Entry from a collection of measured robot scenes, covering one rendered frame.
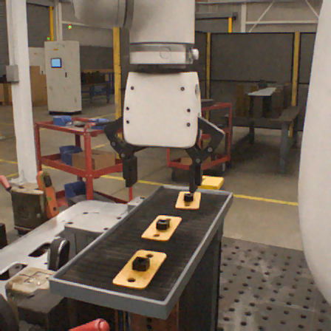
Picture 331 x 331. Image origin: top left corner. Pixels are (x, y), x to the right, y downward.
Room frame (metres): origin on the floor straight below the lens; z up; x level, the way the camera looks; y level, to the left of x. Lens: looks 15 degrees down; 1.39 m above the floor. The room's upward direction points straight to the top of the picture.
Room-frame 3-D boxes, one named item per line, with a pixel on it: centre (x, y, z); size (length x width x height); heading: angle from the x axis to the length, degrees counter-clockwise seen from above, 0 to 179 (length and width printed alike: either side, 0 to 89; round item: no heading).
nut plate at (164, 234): (0.53, 0.00, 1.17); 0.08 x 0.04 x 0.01; 164
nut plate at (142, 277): (0.41, 0.03, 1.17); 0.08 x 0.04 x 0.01; 163
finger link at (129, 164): (0.55, 0.06, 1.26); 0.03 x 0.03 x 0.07; 74
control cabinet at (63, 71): (11.04, 2.84, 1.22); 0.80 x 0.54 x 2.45; 65
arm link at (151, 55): (0.53, 0.00, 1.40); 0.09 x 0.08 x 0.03; 74
